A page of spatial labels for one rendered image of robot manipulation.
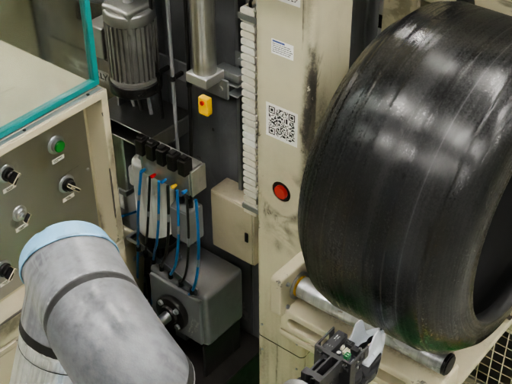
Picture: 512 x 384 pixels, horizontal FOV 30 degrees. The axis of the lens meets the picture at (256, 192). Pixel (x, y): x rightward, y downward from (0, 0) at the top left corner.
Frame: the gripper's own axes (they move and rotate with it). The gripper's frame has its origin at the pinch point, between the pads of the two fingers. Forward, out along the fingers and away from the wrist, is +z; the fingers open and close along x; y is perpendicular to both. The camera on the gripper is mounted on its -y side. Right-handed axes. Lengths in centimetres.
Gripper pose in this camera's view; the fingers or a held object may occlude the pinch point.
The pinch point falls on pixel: (377, 337)
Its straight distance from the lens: 166.8
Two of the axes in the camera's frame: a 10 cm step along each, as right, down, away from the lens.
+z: 6.3, -4.7, 6.2
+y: -0.1, -8.0, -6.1
